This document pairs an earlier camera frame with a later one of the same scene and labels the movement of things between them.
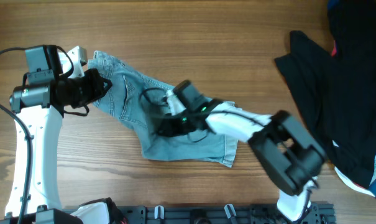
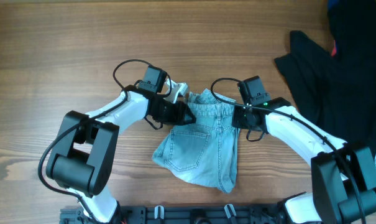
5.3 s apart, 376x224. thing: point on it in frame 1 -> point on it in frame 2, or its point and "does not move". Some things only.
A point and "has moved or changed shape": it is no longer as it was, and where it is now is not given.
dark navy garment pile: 343,96 does not move
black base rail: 217,214 does not move
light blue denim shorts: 122,100 has moved or changed shape
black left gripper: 92,88 -> 181,113
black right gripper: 162,125 -> 237,117
